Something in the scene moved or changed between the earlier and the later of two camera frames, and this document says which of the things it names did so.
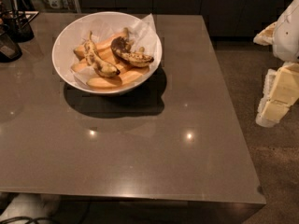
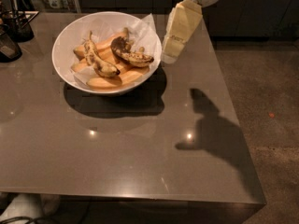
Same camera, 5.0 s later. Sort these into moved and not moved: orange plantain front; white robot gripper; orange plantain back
Moved: white robot gripper
Not moved: orange plantain front; orange plantain back
